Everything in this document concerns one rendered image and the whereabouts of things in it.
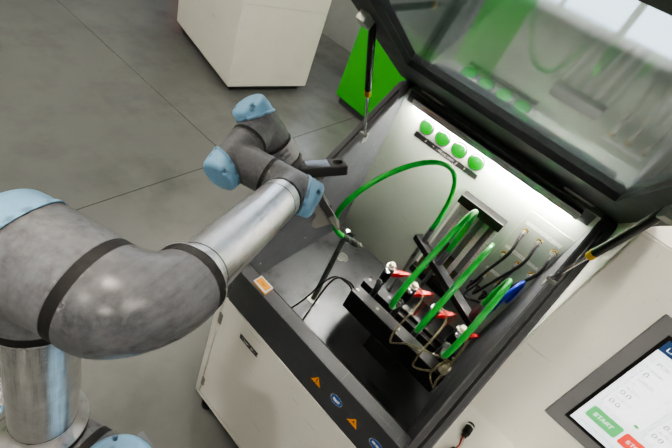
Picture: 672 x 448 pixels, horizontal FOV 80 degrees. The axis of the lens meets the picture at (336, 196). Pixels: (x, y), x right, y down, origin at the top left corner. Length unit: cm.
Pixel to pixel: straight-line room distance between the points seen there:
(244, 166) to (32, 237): 38
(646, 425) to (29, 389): 110
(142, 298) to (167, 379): 164
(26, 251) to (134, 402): 160
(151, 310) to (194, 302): 5
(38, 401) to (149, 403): 137
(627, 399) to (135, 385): 173
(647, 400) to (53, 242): 108
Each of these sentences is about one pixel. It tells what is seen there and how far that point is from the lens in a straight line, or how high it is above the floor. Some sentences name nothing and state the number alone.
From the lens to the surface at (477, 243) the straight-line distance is 128.
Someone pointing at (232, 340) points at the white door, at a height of 63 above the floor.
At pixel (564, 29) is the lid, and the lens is 52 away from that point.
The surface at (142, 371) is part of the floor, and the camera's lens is 208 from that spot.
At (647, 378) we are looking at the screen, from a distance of 110.
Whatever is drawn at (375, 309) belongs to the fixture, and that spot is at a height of 98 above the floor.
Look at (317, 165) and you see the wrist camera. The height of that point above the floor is 138.
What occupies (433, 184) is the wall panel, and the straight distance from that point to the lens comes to 131.
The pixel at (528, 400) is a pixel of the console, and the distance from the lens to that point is 117.
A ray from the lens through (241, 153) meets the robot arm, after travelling 76.
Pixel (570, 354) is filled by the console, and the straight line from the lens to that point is 110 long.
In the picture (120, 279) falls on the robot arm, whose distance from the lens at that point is 43.
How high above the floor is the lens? 189
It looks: 38 degrees down
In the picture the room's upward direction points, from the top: 24 degrees clockwise
